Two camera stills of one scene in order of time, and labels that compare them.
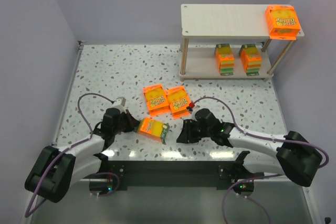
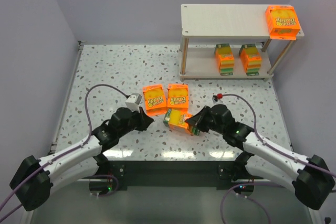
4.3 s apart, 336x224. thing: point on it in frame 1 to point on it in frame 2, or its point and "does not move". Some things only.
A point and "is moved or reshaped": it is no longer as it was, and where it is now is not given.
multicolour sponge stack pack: x=251 y=59 does not move
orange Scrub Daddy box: x=157 y=101 does not move
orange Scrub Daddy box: x=179 y=103 is moved or reshaped
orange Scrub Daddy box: x=282 y=22 does not move
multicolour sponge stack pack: x=155 y=129 to x=177 y=118
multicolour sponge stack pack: x=224 y=59 does not move
